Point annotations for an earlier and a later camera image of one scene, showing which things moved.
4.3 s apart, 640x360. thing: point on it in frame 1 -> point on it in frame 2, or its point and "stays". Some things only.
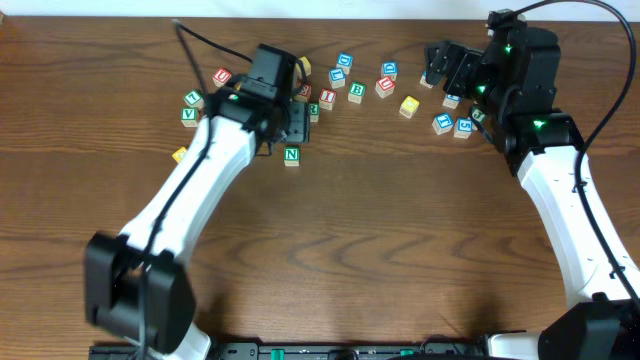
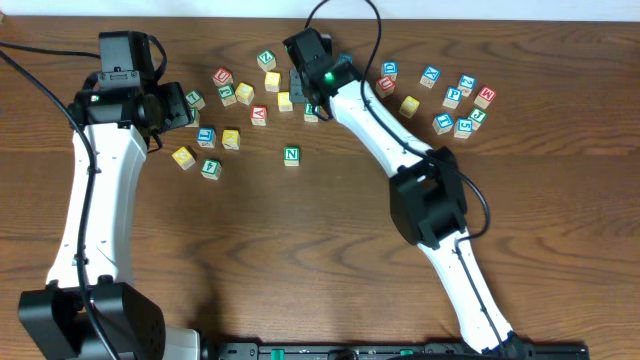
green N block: x=292 y=156 stays
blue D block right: x=390 y=68 stays
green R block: x=315 y=111 stays
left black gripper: x=298 y=121 -> x=117 y=77
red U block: x=221 y=76 stays
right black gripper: x=454 y=66 -> x=296 y=86
